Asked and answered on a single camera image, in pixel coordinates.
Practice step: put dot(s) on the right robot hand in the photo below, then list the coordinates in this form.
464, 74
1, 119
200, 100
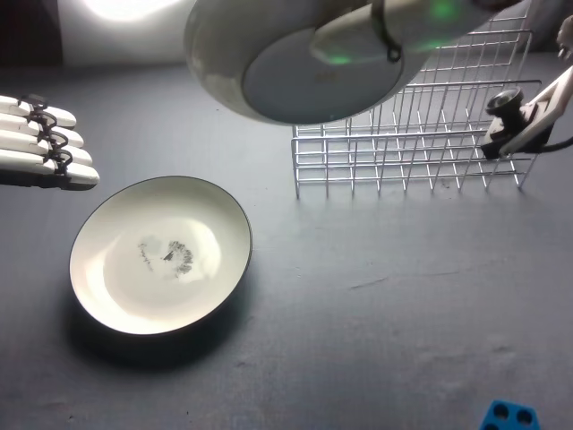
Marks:
447, 18

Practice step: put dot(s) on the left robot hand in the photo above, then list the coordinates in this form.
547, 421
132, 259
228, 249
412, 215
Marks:
27, 143

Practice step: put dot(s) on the grey table cloth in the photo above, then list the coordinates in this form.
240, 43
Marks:
358, 291

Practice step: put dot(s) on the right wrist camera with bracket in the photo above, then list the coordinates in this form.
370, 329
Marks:
532, 121

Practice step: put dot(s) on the blue pentagon block with holes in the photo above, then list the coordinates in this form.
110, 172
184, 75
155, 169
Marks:
510, 416

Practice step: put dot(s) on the white plate with dark rim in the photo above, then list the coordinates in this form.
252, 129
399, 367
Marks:
277, 80
156, 255

